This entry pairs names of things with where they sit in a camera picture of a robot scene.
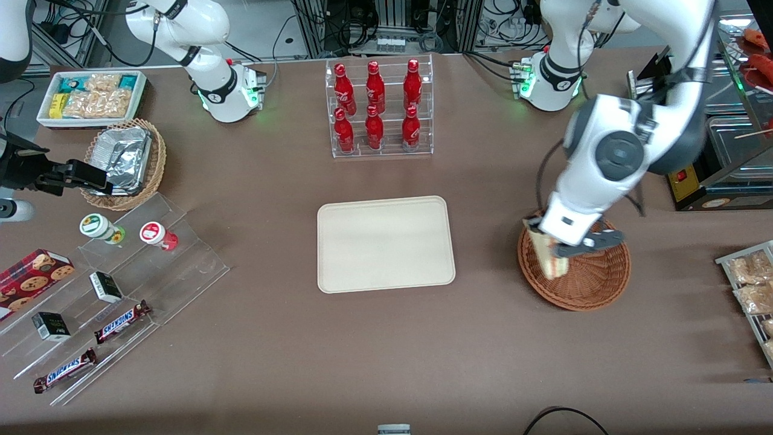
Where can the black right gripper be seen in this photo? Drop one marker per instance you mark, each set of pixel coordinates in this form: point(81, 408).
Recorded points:
point(20, 167)

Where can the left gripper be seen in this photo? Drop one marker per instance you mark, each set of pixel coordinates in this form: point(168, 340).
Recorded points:
point(534, 229)

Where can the triangular sandwich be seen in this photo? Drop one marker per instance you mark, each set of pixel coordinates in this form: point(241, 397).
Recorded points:
point(552, 266)

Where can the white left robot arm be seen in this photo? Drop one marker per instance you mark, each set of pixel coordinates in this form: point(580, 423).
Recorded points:
point(616, 151)

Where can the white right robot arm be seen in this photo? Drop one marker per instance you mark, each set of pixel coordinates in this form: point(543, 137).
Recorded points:
point(211, 78)

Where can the round brown wicker basket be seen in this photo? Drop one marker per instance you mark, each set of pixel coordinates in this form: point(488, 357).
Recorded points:
point(592, 284)

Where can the oval light wicker basket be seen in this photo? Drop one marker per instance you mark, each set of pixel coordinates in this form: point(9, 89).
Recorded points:
point(158, 160)

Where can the beige plastic tray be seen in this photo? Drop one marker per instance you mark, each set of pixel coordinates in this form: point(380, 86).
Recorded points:
point(386, 248)

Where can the green lid dessert cup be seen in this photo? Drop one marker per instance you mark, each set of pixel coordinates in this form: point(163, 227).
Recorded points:
point(95, 225)

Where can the aluminium foil container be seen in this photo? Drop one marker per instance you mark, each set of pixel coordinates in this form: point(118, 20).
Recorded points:
point(124, 157)

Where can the yellow snack packet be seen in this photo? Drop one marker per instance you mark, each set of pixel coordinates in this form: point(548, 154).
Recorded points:
point(57, 105)

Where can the large clear bag of crackers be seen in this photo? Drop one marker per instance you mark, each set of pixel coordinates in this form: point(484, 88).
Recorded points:
point(99, 104)

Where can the teal snack packet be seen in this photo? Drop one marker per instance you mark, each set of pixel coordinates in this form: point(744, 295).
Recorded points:
point(128, 81)
point(71, 84)

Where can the red lid dessert cup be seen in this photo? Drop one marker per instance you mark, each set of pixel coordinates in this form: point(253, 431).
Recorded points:
point(154, 232)

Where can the white rectangular snack bin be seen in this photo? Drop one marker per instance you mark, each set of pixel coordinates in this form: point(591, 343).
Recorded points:
point(142, 99)

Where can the red plaid cookie box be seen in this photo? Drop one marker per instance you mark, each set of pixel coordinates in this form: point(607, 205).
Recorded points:
point(33, 278)

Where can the small black box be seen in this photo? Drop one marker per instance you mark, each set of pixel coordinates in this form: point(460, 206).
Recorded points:
point(51, 326)
point(106, 287)

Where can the black food warmer appliance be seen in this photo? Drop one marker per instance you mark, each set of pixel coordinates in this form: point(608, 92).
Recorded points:
point(688, 184)

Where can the clear acrylic step display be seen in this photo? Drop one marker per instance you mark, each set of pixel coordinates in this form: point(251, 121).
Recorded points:
point(181, 266)

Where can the snickers chocolate bar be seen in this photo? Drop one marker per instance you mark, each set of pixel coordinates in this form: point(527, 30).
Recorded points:
point(121, 322)
point(65, 370)

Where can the clear bag of pastry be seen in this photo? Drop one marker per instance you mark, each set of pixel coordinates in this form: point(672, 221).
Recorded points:
point(755, 299)
point(752, 269)

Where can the red cola bottle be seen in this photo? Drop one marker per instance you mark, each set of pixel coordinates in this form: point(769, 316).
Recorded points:
point(343, 87)
point(375, 87)
point(374, 132)
point(412, 84)
point(344, 134)
point(410, 132)

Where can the clear acrylic bottle rack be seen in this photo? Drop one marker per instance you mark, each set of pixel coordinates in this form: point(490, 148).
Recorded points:
point(389, 154)

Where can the red sausage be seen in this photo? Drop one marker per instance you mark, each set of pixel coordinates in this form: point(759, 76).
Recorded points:
point(758, 38)
point(762, 66)

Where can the small grey device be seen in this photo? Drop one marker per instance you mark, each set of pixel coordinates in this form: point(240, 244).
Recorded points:
point(394, 429)

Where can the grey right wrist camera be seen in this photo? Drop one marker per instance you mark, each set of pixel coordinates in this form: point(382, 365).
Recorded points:
point(15, 211)

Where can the aluminium frame cabinet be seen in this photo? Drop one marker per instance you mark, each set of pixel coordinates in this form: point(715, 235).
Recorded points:
point(392, 24)

